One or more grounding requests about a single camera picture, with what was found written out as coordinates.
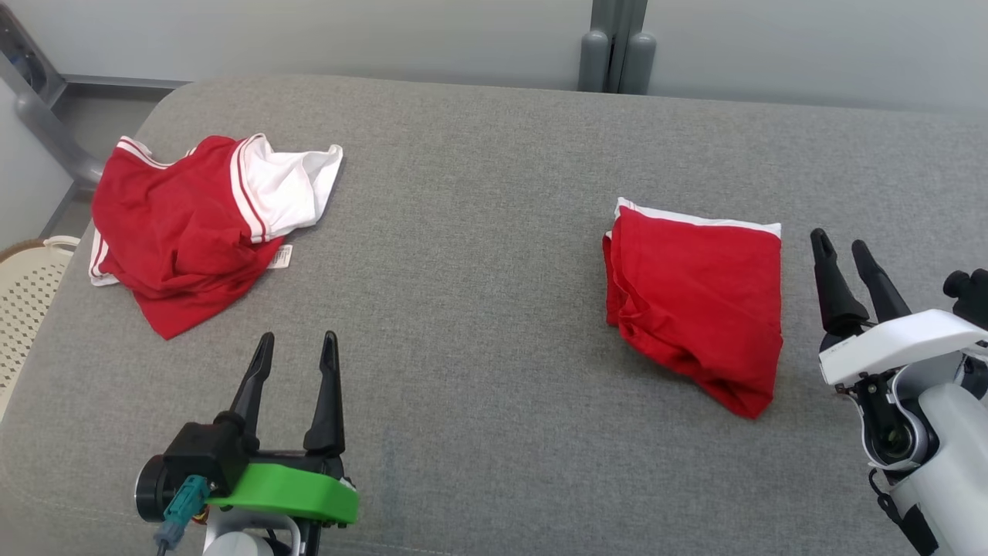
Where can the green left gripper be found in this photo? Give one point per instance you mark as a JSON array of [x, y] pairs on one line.
[[293, 494]]

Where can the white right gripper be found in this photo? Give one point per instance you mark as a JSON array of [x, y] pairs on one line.
[[903, 344]]

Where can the red shirt with white sleeves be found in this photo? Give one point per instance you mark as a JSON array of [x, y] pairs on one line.
[[177, 232]]

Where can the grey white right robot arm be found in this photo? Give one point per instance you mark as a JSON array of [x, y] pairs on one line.
[[949, 448]]

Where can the folded red garment white trim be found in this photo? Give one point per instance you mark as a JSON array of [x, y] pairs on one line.
[[695, 301]]

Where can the cream perforated laundry basket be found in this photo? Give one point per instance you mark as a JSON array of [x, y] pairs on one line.
[[27, 309]]

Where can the grey vertical metal profile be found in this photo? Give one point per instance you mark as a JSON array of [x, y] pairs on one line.
[[617, 31]]

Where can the grey bent metal tube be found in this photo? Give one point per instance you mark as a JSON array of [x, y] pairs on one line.
[[54, 131]]

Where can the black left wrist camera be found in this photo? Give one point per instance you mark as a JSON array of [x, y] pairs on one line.
[[201, 455]]

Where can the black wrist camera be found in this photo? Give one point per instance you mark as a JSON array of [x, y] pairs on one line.
[[972, 297], [201, 455]]

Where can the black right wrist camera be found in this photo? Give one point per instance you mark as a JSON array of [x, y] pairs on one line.
[[972, 297]]

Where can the grey cylinder post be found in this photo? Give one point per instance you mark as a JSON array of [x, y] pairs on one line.
[[593, 66], [641, 66]]

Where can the grey metal floor rail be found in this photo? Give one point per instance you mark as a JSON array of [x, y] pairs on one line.
[[123, 81]]

